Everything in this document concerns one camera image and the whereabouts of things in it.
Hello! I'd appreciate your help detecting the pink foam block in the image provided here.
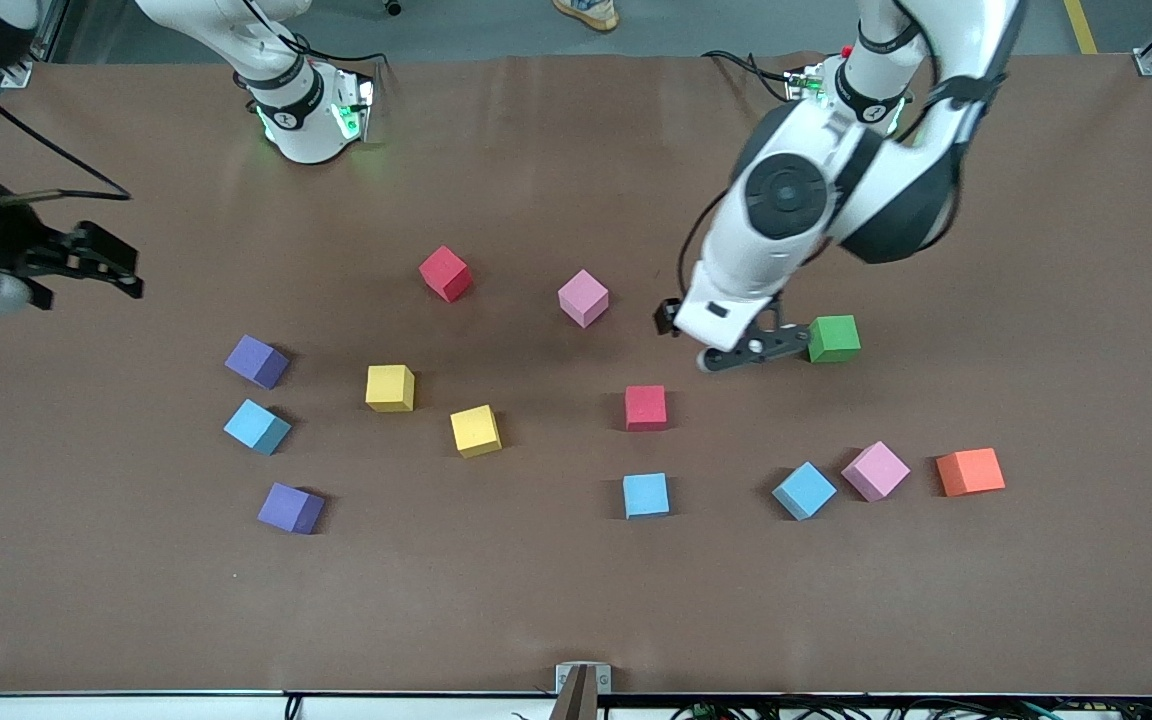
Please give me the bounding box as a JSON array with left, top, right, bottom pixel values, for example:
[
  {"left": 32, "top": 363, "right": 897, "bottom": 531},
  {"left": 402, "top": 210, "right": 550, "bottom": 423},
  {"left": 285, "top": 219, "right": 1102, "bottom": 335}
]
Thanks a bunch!
[
  {"left": 841, "top": 440, "right": 912, "bottom": 503},
  {"left": 557, "top": 268, "right": 610, "bottom": 329}
]

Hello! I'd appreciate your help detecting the red foam block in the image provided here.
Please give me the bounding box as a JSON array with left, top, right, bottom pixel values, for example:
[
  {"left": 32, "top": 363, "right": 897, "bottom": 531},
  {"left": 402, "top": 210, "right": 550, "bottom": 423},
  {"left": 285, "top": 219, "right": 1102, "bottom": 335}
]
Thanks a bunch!
[
  {"left": 419, "top": 245, "right": 474, "bottom": 304},
  {"left": 624, "top": 385, "right": 668, "bottom": 432}
]

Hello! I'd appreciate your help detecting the purple foam block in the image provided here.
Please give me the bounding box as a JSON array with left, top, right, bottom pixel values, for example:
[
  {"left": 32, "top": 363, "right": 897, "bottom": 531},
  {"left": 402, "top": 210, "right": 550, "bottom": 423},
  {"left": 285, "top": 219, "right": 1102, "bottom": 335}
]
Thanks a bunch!
[
  {"left": 257, "top": 482, "right": 326, "bottom": 536},
  {"left": 224, "top": 334, "right": 291, "bottom": 391}
]

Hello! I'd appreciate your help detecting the yellow foam block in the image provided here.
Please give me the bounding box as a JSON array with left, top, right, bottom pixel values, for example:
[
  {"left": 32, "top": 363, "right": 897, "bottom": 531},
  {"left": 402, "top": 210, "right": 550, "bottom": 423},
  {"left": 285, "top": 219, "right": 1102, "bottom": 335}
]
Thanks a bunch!
[
  {"left": 365, "top": 364, "right": 416, "bottom": 414},
  {"left": 450, "top": 404, "right": 503, "bottom": 460}
]

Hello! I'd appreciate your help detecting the green foam block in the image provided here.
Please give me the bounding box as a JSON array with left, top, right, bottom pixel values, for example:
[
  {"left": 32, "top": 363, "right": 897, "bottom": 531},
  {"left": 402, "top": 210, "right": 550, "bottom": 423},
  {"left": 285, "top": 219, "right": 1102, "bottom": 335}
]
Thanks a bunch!
[{"left": 806, "top": 314, "right": 862, "bottom": 364}]

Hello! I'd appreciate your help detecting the light blue foam block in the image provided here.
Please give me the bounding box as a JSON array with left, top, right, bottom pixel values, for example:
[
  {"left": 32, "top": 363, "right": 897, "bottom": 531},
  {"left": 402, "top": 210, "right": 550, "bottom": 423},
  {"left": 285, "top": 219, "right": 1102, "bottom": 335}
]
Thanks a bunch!
[
  {"left": 771, "top": 461, "right": 838, "bottom": 522},
  {"left": 622, "top": 473, "right": 671, "bottom": 520},
  {"left": 223, "top": 398, "right": 293, "bottom": 457}
]

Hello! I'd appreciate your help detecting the orange foam block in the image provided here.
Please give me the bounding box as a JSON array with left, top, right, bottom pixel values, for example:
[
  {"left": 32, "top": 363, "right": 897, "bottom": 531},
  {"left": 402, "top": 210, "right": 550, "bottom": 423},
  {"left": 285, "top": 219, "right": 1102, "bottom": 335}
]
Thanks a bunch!
[{"left": 936, "top": 447, "right": 1007, "bottom": 498}]

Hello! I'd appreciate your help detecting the brown table mat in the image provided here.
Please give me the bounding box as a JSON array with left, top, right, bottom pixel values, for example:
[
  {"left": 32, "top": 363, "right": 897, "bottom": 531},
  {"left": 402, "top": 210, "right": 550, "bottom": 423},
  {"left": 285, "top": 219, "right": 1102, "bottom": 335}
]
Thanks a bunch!
[{"left": 0, "top": 50, "right": 1152, "bottom": 698}]

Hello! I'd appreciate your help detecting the tan shoe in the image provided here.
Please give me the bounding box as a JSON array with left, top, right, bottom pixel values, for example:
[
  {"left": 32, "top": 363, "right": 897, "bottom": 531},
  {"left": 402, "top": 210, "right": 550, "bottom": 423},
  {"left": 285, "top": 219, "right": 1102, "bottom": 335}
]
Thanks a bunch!
[{"left": 552, "top": 0, "right": 621, "bottom": 32}]

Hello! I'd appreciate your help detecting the black left base cable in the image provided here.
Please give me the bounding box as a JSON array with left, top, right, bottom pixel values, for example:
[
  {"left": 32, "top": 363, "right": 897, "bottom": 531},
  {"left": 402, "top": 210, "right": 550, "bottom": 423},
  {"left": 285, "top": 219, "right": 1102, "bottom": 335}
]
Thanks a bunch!
[{"left": 701, "top": 48, "right": 799, "bottom": 104}]

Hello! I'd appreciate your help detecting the black base cable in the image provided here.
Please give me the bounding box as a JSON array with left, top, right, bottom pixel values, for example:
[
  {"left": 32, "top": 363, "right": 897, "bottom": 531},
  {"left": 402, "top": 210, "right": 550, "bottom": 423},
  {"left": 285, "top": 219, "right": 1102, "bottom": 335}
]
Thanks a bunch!
[
  {"left": 701, "top": 48, "right": 799, "bottom": 104},
  {"left": 241, "top": 0, "right": 395, "bottom": 73}
]

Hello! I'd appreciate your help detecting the black right base cable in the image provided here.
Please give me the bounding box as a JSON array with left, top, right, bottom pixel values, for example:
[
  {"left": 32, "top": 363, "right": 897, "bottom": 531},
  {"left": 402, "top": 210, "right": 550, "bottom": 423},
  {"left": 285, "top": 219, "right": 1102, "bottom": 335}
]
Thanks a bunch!
[{"left": 241, "top": 0, "right": 395, "bottom": 73}]

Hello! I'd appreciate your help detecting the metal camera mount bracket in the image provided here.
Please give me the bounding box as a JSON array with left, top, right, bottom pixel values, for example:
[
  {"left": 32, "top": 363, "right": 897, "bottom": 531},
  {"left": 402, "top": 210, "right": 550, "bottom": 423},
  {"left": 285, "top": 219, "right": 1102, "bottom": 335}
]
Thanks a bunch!
[{"left": 554, "top": 662, "right": 613, "bottom": 720}]

